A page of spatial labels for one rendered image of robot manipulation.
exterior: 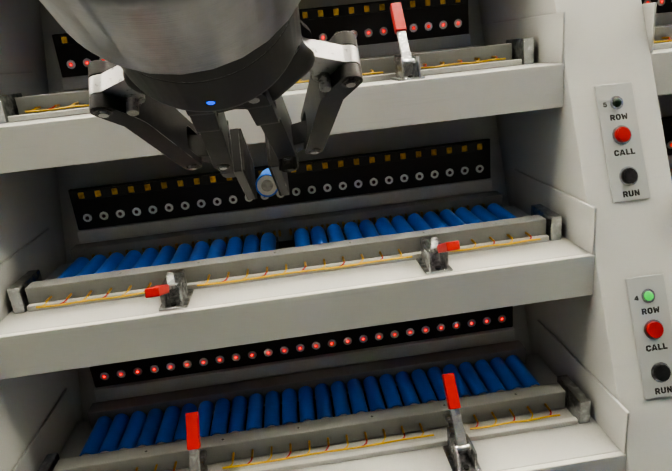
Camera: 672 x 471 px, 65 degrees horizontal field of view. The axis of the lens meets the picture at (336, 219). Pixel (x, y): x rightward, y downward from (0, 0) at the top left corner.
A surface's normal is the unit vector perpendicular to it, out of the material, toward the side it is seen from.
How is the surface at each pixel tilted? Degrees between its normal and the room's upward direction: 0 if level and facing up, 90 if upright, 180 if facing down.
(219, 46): 162
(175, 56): 170
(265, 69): 143
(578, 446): 21
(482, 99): 111
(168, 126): 89
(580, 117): 90
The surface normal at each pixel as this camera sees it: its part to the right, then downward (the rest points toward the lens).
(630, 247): 0.06, -0.06
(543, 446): -0.11, -0.95
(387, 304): 0.10, 0.29
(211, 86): 0.19, 0.95
